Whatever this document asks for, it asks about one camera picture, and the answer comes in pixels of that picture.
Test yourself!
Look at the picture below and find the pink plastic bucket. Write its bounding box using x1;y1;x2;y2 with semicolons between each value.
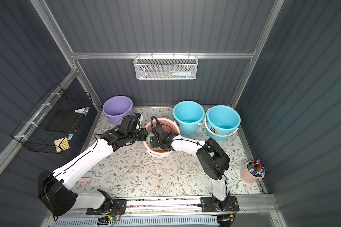
143;118;181;158

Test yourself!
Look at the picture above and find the teal plastic bucket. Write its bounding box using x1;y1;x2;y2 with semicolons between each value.
173;101;205;135
204;105;241;141

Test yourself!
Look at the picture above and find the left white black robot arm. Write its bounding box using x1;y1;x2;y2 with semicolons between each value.
38;113;147;218

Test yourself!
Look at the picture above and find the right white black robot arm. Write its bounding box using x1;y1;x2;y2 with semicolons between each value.
144;116;230;202

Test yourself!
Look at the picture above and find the purple plastic bucket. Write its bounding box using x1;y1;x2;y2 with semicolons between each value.
102;96;133;125

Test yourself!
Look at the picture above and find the yellow sticky note pad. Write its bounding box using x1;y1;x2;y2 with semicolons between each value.
54;137;70;153

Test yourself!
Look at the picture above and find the white bottle in basket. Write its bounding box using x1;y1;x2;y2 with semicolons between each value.
172;72;192;78

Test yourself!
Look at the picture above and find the pink cup of markers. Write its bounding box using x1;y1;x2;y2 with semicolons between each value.
240;159;266;183

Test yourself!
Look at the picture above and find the white wire mesh basket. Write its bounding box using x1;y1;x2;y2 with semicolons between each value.
133;55;199;80

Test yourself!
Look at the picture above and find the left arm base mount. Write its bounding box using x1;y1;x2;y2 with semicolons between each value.
86;199;127;215

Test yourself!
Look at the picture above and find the black wire wall basket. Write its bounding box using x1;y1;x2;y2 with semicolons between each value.
11;82;97;154

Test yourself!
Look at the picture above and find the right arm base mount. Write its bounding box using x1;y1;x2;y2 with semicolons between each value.
197;196;240;212

